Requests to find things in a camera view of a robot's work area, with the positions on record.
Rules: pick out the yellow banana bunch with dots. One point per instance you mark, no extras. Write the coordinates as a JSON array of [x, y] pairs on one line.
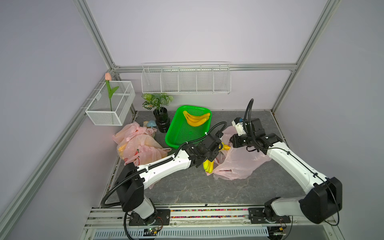
[[208, 165]]

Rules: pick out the black ceramic vase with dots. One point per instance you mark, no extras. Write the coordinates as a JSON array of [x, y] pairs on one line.
[[162, 119]]

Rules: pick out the pink peach printed bag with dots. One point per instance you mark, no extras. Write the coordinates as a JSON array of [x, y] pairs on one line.
[[142, 154]]

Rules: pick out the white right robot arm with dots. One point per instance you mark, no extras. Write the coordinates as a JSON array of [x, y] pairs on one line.
[[323, 196]]

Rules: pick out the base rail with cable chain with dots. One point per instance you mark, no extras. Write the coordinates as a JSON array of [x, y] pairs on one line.
[[204, 222]]

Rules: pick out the white wire wall basket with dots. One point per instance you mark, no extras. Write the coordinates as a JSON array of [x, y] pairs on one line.
[[99, 110]]

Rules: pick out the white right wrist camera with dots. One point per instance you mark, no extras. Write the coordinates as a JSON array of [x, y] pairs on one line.
[[238, 124]]

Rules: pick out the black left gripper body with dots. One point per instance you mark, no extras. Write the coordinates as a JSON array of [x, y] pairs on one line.
[[210, 156]]

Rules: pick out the orange banana bunch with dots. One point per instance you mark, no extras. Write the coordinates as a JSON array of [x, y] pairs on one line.
[[196, 121]]

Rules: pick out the green plastic basket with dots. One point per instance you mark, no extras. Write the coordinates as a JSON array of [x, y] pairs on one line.
[[180, 131]]

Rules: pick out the plain pink plastic bag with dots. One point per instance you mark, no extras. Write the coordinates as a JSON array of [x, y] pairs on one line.
[[236, 163]]

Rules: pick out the green variegated artificial plant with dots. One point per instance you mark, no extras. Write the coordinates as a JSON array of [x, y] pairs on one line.
[[157, 102]]

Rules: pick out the artificial pink tulip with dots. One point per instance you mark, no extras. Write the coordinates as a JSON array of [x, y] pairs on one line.
[[110, 90]]

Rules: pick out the white wire wall shelf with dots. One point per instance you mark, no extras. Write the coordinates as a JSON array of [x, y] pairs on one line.
[[187, 78]]

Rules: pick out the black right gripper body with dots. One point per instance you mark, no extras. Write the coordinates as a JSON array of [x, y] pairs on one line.
[[243, 140]]

